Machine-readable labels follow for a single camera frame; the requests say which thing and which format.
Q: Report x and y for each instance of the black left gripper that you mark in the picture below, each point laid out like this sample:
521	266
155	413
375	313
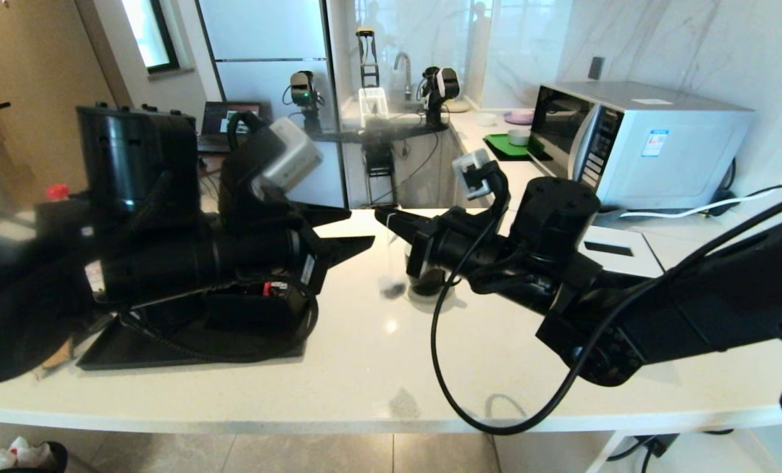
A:
273	253

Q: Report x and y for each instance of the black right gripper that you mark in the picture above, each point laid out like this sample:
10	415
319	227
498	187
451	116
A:
457	253

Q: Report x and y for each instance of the mesh tea bag with tag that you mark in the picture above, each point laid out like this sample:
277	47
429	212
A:
392	288

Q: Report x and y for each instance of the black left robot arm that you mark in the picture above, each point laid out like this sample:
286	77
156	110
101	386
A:
135	256

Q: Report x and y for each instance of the black mug white inside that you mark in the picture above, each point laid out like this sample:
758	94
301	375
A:
427	284

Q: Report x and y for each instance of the round translucent coaster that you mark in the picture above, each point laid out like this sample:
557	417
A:
430	299

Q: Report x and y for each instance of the red packet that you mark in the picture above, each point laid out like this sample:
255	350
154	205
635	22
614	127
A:
276	288

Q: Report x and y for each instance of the black rig stand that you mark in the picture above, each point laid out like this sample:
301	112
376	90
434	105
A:
378	135

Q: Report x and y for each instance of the black compartment box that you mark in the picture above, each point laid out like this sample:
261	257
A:
266	312

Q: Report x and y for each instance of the green tray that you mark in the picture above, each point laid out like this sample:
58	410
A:
506	146

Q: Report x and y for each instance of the small white cup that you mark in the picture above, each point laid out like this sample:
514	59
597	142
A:
487	119

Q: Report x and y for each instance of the black device green light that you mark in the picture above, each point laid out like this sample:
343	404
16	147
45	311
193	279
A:
303	90

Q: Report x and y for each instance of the white bowl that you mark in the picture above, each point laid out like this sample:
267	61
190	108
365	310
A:
518	137

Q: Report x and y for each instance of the black device white band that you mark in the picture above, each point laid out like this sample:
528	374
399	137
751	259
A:
440	85

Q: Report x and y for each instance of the chrome faucet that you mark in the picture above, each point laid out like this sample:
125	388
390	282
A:
405	76

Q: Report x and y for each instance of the purple plate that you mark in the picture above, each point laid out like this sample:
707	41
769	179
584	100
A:
517	117

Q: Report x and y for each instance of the black laptop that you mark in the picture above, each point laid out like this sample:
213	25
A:
213	125

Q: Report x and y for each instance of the silver refrigerator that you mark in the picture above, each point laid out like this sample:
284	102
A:
266	39

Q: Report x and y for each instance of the black serving tray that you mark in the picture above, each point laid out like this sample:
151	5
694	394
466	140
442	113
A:
167	361

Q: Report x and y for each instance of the black tissue box white lid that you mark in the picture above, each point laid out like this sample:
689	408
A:
641	263

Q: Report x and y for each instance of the black framed window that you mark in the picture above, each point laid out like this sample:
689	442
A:
146	31

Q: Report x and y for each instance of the clear water bottle red cap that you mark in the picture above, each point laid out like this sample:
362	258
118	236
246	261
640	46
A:
57	192

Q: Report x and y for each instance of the silver microwave oven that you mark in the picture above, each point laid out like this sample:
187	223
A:
680	157

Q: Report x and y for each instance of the black power supply brick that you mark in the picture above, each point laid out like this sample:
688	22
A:
655	444

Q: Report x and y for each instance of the black trash bin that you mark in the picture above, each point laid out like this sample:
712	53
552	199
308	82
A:
52	456

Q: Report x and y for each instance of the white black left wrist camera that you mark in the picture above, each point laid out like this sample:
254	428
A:
292	154

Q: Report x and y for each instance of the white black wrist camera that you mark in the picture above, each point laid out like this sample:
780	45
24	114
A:
473	172
292	154

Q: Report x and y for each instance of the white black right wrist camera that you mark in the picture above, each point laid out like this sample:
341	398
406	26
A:
473	172

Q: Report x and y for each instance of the dark wall socket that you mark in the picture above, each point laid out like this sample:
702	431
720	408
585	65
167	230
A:
596	68

